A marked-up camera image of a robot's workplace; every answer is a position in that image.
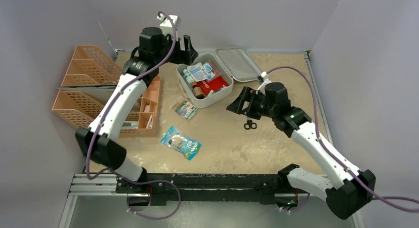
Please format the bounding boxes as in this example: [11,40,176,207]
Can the orange plastic file rack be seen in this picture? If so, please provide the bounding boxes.
[52,45,162,137]

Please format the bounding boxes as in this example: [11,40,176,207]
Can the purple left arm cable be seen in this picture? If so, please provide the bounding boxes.
[85,11,179,182]

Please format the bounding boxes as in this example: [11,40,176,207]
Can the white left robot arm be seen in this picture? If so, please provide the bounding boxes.
[75,27,198,193]

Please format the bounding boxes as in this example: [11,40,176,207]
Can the black handled scissors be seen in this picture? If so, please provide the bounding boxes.
[244,119,257,130]

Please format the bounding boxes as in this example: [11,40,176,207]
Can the blue white gauze packet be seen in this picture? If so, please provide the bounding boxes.
[186,63,213,82]

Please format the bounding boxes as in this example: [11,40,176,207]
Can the red first aid pouch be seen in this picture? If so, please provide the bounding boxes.
[197,76,229,96]

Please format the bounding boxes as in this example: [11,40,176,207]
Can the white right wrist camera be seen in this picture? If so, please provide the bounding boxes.
[257,72,271,94]

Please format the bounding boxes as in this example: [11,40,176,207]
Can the white green-label bottle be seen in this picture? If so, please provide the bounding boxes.
[183,69,195,86]

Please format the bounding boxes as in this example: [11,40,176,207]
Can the clear wipe packets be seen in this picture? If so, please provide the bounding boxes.
[203,62,220,79]

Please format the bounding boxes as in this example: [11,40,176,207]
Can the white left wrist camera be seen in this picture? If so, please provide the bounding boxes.
[157,11,181,35]

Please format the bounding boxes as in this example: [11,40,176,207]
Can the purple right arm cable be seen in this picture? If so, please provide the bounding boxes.
[265,66,419,213]

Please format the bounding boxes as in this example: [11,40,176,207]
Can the grey folder in rack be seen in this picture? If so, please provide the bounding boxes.
[57,85,117,104]

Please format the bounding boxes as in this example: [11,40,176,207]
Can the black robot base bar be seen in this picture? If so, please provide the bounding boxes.
[116,173,306,209]

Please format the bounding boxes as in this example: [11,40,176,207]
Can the brown orange-capped bottle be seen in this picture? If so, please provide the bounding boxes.
[192,84,205,99]

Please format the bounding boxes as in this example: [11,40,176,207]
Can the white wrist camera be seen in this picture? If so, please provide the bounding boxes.
[157,11,181,35]
[257,72,271,94]

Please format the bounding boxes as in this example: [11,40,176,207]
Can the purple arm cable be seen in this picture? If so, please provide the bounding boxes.
[85,11,179,182]
[265,66,419,213]

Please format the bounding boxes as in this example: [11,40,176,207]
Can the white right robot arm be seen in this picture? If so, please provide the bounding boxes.
[226,82,376,220]

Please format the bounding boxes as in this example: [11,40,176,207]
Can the colourful plaster box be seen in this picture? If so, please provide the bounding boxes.
[171,99,198,121]

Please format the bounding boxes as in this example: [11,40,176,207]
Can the grey medicine kit box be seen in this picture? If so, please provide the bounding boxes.
[177,48,261,108]

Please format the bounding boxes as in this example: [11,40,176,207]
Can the blue cotton swab bag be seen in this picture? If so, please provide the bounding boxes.
[161,126,202,161]

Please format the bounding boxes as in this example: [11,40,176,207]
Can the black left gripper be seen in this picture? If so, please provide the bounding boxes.
[155,33,197,67]

